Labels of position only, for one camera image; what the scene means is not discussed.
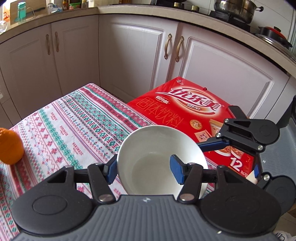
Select small white pink bowl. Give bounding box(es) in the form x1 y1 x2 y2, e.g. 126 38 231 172
117 125 208 197

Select white kitchen cabinets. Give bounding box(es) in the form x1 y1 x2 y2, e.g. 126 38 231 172
1 15 295 125

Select red drink mix box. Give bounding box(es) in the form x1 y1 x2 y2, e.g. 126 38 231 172
126 76 256 178

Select patterned red green tablecloth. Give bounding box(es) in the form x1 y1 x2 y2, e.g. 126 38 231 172
0 83 216 237

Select red lidded pot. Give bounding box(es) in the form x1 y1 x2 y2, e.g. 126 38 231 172
259 27 292 49

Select orange without leaf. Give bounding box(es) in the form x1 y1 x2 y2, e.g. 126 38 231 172
0 128 24 165

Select stainless steel pot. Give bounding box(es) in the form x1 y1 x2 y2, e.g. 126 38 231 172
214 0 264 24

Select green bottle on counter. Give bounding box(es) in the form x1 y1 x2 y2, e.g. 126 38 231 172
17 1 26 22

